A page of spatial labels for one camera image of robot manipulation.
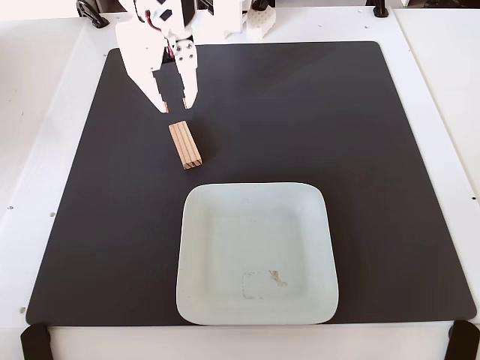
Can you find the black rubber mat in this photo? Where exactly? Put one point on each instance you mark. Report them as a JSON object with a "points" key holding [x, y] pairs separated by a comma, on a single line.
{"points": [[300, 131]]}

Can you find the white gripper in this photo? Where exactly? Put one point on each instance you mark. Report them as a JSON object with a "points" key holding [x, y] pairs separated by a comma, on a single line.
{"points": [[140, 61]]}

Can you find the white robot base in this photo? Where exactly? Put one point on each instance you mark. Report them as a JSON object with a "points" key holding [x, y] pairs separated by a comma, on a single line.
{"points": [[262, 22]]}

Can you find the grooved wooden block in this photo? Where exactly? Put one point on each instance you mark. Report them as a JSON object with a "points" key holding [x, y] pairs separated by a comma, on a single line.
{"points": [[185, 144]]}

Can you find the pale green square plate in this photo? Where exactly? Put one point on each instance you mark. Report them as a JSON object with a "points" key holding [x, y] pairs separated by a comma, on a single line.
{"points": [[255, 243]]}

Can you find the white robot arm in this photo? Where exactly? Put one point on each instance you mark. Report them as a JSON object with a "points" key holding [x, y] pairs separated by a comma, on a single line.
{"points": [[225, 18]]}

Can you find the black table clamp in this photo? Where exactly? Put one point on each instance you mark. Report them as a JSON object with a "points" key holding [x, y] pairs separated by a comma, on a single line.
{"points": [[92, 13], [465, 341], [35, 343], [379, 8]]}

